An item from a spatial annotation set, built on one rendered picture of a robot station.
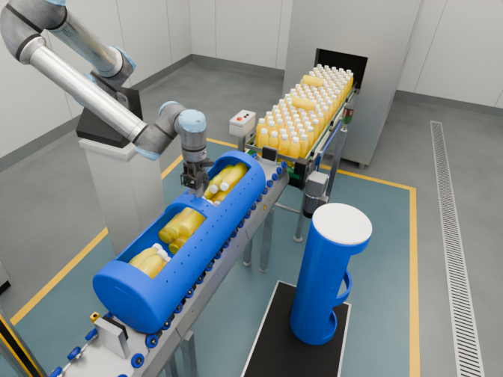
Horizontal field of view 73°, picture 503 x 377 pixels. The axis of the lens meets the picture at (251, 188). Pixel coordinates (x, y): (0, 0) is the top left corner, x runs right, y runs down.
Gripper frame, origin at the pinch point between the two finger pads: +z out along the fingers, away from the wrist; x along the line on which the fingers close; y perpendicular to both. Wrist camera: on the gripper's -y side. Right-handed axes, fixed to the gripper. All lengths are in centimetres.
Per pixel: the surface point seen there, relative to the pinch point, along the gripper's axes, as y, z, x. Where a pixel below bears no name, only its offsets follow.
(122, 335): 55, 17, 5
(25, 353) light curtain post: 70, 35, -30
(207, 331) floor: -8, 123, -4
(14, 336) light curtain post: 70, 24, -30
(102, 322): 56, 15, -3
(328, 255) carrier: -21, 30, 55
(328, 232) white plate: -26, 20, 52
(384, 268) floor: -118, 123, 93
